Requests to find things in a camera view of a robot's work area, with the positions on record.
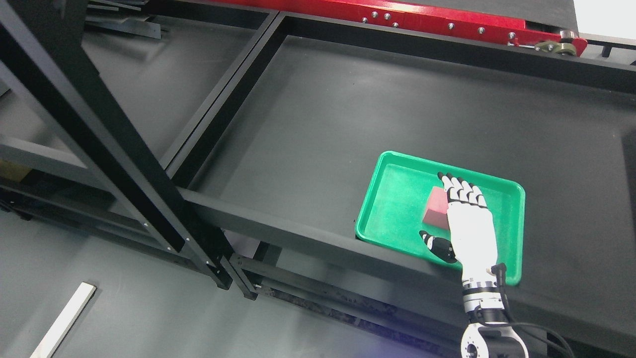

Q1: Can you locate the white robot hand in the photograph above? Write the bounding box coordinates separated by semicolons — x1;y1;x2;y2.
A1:
419;172;498;285

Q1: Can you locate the green tray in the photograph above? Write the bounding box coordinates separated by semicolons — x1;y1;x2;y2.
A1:
356;151;526;285

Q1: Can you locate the white table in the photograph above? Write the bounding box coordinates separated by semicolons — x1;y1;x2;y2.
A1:
30;282;97;358

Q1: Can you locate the pink block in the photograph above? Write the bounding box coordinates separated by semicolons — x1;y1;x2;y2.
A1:
422;186;449;230

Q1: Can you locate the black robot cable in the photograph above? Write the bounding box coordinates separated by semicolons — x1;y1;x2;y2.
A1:
492;263;577;358

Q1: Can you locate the black right shelf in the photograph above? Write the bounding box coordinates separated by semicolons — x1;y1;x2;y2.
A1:
169;13;635;358

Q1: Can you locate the red metal beam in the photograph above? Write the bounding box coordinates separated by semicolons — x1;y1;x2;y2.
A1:
234;0;588;56

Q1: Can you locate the black left shelf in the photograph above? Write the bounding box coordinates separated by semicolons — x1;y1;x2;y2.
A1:
1;0;278;296

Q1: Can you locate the black shelf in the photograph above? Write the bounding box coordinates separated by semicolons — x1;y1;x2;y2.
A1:
1;0;278;296
169;13;635;358

